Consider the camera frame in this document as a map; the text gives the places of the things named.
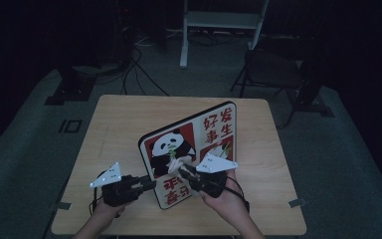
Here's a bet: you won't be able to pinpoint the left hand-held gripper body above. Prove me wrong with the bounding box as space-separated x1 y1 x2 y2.
90 161 145 208

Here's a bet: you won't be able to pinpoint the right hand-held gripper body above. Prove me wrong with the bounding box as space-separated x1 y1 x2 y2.
192 152 239 198

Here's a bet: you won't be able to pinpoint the person's left hand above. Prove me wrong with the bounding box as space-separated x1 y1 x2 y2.
91 198 127 230

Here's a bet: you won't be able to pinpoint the person's right hand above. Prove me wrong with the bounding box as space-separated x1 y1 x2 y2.
200 169 250 225

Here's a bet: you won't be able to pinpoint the grey tape strip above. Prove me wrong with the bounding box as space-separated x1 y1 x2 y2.
287 198 309 209
50 201 73 211

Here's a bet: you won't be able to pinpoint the black stand with flat base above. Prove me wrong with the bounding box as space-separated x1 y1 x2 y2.
44 64 97 107
291 59 335 118

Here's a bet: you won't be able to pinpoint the black folding chair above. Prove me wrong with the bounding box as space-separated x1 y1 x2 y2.
230 49 305 128

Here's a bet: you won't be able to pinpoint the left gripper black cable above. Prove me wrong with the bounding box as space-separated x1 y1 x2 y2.
89 169 108 216

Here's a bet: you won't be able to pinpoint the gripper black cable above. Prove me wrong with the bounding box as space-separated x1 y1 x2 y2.
89 169 108 216
224 176 251 214

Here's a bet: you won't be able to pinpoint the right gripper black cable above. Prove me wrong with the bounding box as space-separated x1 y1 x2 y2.
224 176 251 214

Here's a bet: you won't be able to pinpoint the black floor cables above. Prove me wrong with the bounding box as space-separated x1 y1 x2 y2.
120 46 171 98

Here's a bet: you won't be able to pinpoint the cables under white stand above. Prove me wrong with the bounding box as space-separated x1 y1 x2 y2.
165 28 247 48

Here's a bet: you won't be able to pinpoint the white metal stand frame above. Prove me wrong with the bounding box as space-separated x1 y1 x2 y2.
179 0 270 70

